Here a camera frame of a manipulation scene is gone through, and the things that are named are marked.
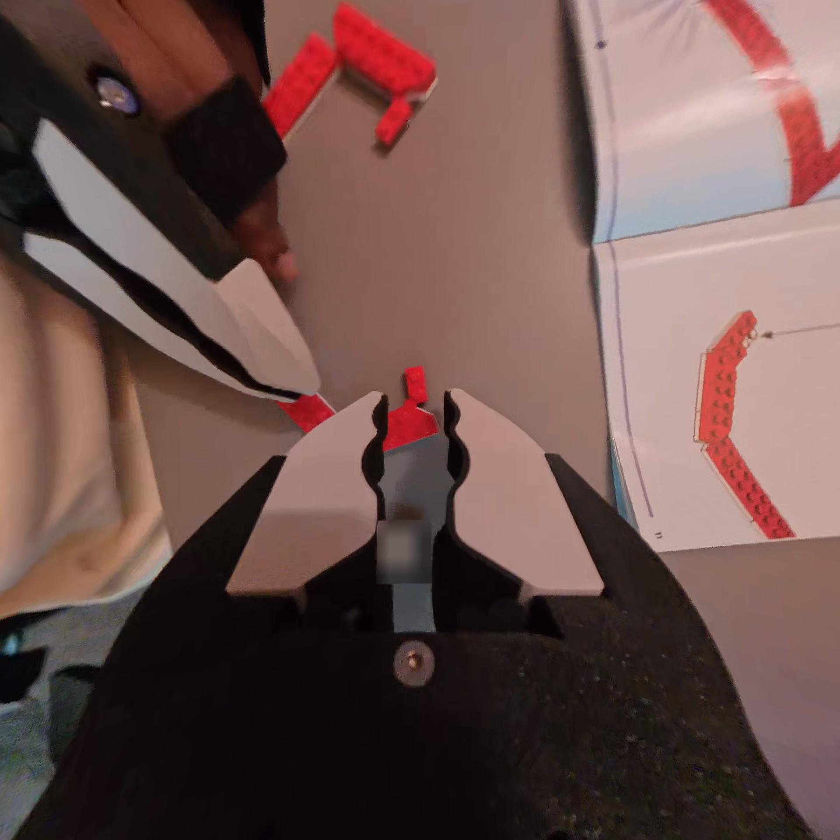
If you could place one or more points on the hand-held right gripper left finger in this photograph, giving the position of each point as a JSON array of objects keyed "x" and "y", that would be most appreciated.
[{"x": 315, "y": 518}]

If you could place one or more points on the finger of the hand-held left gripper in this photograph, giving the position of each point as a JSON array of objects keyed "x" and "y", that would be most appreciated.
[
  {"x": 118, "y": 312},
  {"x": 164, "y": 262}
]

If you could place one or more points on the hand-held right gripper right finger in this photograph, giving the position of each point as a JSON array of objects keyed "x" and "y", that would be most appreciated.
[{"x": 518, "y": 518}]

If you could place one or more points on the grey desk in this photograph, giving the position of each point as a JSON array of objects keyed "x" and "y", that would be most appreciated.
[{"x": 459, "y": 262}]

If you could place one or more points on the person's left hand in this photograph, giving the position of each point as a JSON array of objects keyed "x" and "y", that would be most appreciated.
[{"x": 170, "y": 52}]

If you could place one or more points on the person's beige shirt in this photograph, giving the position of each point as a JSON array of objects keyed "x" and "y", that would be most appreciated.
[{"x": 59, "y": 459}]

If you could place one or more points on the white instruction booklet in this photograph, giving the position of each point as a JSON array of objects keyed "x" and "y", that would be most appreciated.
[{"x": 656, "y": 295}]

